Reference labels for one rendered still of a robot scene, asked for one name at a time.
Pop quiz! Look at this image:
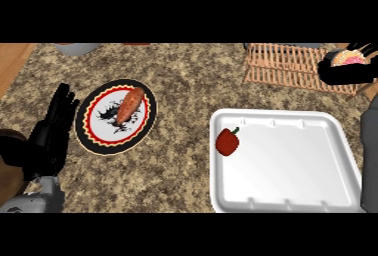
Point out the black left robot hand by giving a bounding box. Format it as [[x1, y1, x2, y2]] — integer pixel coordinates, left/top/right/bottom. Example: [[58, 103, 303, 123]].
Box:
[[0, 82, 81, 183]]

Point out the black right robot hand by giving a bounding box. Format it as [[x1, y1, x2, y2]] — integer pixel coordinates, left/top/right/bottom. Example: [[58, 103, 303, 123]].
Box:
[[316, 42, 378, 86]]

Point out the pink frosted cupcake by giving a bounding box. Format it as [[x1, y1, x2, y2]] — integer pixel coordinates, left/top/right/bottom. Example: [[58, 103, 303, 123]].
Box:
[[329, 49, 369, 68]]

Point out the wooden slatted tiered shelf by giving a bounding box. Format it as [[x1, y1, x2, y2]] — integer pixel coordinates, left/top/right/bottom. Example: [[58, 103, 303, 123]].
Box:
[[242, 42, 377, 97]]

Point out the white foam tray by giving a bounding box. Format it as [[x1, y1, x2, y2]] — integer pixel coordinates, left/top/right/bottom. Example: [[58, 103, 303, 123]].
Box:
[[208, 108, 369, 214]]

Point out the black rimmed patterned plate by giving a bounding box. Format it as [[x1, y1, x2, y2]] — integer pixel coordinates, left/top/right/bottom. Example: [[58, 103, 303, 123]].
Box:
[[73, 78, 160, 156]]

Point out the dark brown round object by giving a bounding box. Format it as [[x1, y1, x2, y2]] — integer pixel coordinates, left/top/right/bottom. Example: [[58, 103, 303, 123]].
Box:
[[0, 129, 33, 206]]

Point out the orange sweet potato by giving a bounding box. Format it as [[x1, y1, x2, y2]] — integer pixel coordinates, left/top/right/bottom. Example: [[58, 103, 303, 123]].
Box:
[[114, 86, 148, 125]]

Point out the pale wooden board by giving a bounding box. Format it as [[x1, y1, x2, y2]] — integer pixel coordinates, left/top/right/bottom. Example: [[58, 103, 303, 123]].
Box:
[[0, 42, 39, 98]]

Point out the grey round container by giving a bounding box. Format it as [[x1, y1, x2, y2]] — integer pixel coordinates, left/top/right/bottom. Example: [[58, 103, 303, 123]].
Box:
[[53, 42, 101, 56]]

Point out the red bell pepper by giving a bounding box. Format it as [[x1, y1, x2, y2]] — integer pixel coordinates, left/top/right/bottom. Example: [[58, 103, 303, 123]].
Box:
[[214, 126, 242, 157]]

